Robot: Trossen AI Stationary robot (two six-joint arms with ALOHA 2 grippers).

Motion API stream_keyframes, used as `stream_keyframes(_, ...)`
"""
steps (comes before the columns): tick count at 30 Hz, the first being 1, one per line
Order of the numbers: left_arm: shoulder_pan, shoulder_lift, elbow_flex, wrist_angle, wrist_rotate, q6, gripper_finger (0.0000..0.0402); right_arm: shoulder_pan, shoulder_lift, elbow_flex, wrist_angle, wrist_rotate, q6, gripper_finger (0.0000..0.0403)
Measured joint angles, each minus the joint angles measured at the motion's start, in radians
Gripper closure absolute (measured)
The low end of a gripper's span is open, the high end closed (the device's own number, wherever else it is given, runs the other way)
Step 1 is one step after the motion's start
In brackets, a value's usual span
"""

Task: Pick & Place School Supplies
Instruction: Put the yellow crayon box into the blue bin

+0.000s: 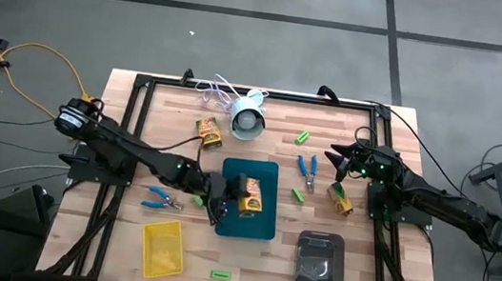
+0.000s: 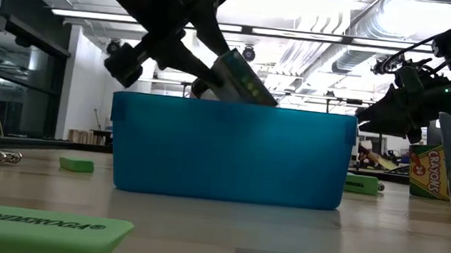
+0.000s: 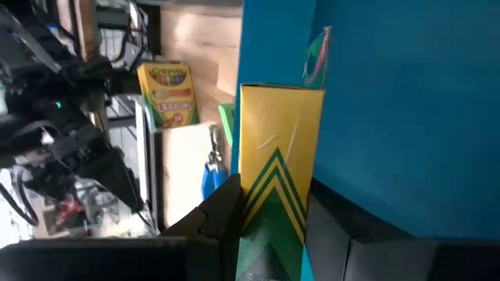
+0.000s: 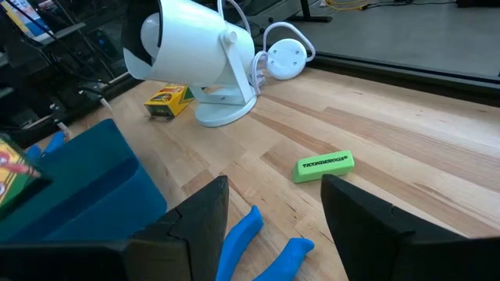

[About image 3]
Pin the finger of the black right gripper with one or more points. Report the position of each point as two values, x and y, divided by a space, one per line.
115 175

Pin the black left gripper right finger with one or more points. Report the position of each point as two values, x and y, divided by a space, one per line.
343 242

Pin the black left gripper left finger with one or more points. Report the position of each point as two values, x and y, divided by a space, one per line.
218 218

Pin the yellow Crayola crayon box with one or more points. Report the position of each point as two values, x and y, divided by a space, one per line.
277 125
170 97

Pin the green Ticonderoga eraser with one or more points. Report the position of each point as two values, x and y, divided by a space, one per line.
226 123

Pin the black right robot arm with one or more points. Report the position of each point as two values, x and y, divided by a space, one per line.
39 86

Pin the blue plastic bin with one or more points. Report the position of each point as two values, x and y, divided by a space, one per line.
390 117

